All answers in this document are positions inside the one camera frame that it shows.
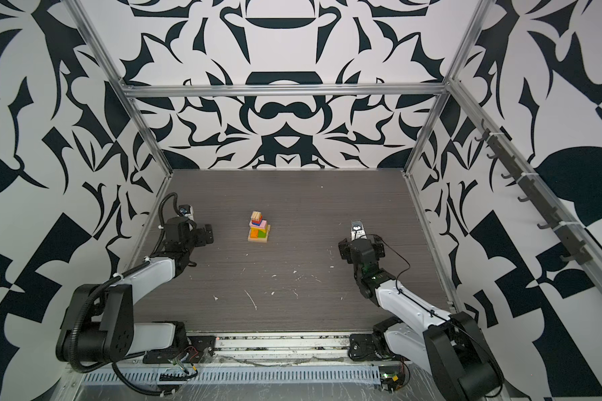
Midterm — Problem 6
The pink wood block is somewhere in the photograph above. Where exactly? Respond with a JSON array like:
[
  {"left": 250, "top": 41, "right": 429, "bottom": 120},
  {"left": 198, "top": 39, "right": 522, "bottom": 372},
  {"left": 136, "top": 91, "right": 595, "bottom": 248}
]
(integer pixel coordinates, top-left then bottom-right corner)
[{"left": 249, "top": 220, "right": 268, "bottom": 230}]

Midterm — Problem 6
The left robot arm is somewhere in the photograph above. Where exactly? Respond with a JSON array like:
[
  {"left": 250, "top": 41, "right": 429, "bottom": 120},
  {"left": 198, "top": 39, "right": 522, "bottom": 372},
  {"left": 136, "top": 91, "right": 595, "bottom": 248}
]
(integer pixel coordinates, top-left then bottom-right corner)
[{"left": 55, "top": 217, "right": 214, "bottom": 374}]

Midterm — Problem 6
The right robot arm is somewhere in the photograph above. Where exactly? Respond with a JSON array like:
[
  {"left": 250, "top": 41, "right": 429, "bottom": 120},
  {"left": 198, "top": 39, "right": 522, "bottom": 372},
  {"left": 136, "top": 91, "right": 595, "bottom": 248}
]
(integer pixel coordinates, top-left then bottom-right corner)
[{"left": 338, "top": 235, "right": 505, "bottom": 400}]

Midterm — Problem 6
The black hook rack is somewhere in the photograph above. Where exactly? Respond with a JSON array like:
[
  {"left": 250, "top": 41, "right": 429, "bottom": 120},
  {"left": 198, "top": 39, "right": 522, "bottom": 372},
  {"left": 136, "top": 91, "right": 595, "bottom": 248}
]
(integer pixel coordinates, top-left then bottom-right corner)
[{"left": 475, "top": 120, "right": 593, "bottom": 266}]

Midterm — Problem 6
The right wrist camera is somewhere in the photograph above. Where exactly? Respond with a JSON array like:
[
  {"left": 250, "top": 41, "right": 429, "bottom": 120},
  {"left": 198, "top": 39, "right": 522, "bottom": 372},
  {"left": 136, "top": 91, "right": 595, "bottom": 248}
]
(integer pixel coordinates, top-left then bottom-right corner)
[{"left": 350, "top": 221, "right": 367, "bottom": 241}]

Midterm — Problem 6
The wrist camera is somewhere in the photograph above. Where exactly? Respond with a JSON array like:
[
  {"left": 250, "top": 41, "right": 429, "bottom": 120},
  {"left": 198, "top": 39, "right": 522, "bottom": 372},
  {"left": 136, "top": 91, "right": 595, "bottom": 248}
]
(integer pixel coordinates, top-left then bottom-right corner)
[
  {"left": 350, "top": 221, "right": 367, "bottom": 241},
  {"left": 178, "top": 204, "right": 194, "bottom": 222}
]

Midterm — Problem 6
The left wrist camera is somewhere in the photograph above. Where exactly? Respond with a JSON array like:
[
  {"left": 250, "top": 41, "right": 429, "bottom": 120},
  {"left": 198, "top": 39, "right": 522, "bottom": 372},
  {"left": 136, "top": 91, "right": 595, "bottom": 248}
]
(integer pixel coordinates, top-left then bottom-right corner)
[{"left": 178, "top": 204, "right": 194, "bottom": 222}]

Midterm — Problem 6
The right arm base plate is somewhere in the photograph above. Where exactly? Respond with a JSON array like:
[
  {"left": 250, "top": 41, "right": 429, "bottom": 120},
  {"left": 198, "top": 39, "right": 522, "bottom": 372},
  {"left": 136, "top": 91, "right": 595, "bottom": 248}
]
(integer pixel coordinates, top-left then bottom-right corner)
[{"left": 348, "top": 332, "right": 396, "bottom": 362}]

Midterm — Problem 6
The aluminium front rail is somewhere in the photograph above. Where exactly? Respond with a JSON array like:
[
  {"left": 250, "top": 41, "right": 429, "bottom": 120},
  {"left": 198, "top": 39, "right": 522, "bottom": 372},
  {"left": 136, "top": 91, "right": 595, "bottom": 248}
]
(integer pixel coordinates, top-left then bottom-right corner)
[{"left": 62, "top": 327, "right": 498, "bottom": 387}]

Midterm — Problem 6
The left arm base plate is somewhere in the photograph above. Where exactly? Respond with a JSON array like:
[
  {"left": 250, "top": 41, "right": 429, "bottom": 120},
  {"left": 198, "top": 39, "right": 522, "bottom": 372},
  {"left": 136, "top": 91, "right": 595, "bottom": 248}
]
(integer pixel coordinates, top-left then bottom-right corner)
[{"left": 142, "top": 335, "right": 217, "bottom": 364}]

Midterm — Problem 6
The aluminium frame crossbar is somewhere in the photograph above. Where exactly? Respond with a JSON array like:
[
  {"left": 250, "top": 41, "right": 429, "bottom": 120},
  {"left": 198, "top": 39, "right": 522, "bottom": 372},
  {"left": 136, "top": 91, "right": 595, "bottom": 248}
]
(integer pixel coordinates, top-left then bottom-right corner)
[{"left": 122, "top": 83, "right": 445, "bottom": 99}]

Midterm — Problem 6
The left black corrugated cable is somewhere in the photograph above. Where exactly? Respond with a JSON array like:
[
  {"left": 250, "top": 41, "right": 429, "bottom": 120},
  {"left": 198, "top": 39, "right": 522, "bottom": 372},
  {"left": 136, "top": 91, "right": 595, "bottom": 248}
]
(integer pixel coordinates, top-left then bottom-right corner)
[{"left": 111, "top": 362, "right": 182, "bottom": 398}]

